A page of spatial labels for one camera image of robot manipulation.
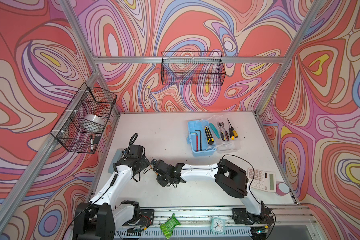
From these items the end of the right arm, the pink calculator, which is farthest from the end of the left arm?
the pink calculator

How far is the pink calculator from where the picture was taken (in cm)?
82

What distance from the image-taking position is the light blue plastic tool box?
926 mm
